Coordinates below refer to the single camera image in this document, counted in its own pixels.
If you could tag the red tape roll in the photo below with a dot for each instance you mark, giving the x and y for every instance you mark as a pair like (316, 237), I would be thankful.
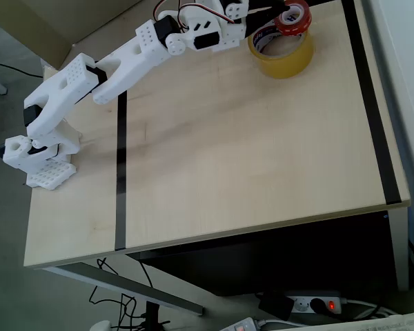
(293, 31)

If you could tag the yellow tape roll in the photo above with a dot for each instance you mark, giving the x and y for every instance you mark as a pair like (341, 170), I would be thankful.
(290, 65)

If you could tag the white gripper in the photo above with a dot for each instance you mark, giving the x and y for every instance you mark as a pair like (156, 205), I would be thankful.
(235, 21)

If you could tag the black power adapter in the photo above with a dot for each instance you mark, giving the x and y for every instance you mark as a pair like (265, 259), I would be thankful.
(274, 305)

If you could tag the black floor plug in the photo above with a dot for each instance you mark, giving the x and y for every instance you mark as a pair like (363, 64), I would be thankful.
(152, 317)

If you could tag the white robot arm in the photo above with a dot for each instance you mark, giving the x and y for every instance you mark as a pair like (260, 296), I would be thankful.
(131, 65)

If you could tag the white rounded object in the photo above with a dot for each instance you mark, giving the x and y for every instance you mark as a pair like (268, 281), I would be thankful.
(100, 325)

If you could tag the black round plug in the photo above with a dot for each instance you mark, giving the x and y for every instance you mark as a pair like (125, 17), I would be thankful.
(317, 305)

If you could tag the grey metal table leg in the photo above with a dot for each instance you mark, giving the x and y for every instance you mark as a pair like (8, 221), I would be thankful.
(400, 248)

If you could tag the white power strip red switch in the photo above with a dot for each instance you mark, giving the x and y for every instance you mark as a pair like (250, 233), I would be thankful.
(302, 305)

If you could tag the white perforated base plate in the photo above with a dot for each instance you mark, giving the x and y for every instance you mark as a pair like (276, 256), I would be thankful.
(51, 176)

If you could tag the grey metal table beam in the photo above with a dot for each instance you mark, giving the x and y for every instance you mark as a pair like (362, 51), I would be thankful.
(141, 288)

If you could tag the grey power strip orange switch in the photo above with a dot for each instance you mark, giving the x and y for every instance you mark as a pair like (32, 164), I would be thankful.
(243, 324)

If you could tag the printed paper sheet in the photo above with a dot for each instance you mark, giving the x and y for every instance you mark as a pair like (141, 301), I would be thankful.
(383, 324)

